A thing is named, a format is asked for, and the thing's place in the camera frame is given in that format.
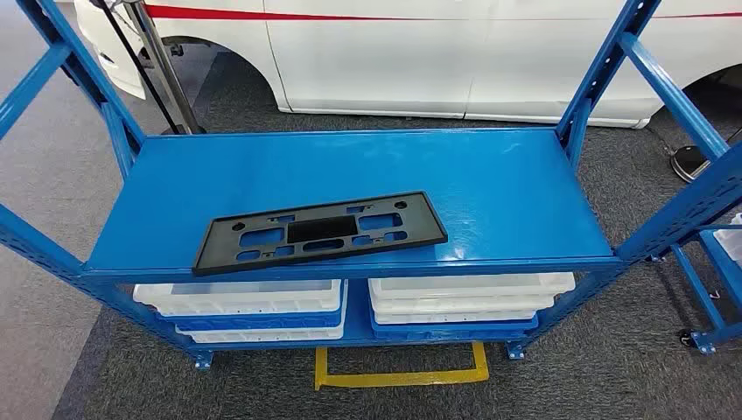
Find black plastic plate bracket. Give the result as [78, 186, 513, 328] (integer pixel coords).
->
[192, 191, 449, 277]

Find blue metal shelf rack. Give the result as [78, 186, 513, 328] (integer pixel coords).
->
[0, 0, 742, 372]

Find blue plastic crate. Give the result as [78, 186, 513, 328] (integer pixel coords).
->
[368, 312, 540, 342]
[156, 307, 344, 333]

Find white car red stripe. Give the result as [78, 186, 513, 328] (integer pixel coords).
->
[73, 0, 742, 130]

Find yellow floor tape square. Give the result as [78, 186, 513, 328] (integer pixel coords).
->
[314, 341, 490, 391]

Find steel stanchion pole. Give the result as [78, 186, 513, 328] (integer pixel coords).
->
[124, 0, 207, 136]

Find round base stanchion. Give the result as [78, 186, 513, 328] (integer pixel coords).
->
[670, 128, 742, 184]

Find blue rack on casters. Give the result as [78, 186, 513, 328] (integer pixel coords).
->
[648, 214, 742, 356]

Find black strap cable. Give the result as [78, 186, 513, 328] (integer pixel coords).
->
[92, 0, 184, 136]

